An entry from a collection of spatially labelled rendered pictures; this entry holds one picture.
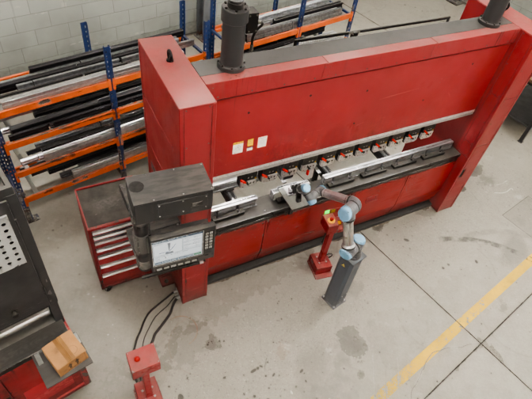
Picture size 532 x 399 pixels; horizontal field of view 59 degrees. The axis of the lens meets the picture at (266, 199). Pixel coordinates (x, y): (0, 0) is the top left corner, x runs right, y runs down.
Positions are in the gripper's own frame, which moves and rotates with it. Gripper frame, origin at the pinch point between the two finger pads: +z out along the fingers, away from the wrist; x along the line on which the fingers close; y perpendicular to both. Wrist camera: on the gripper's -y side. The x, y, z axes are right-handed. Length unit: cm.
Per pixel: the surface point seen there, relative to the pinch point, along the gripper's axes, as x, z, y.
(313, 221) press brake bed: -32, 38, -32
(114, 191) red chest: 150, 29, 30
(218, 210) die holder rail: 69, 4, -2
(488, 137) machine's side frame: -230, -4, 18
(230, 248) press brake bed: 58, 33, -40
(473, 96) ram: -199, -26, 59
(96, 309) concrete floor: 185, 72, -71
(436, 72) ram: -130, -61, 79
